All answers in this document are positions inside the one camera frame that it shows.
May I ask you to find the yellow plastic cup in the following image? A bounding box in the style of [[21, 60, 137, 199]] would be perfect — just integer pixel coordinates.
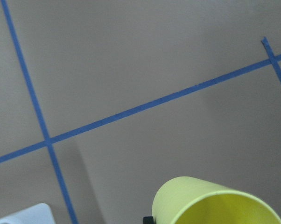
[[152, 176, 281, 224]]

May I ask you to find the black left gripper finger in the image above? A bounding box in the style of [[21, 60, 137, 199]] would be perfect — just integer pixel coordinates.
[[143, 216, 154, 224]]

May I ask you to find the translucent white plastic bin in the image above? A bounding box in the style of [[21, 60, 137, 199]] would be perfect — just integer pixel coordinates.
[[0, 203, 56, 224]]

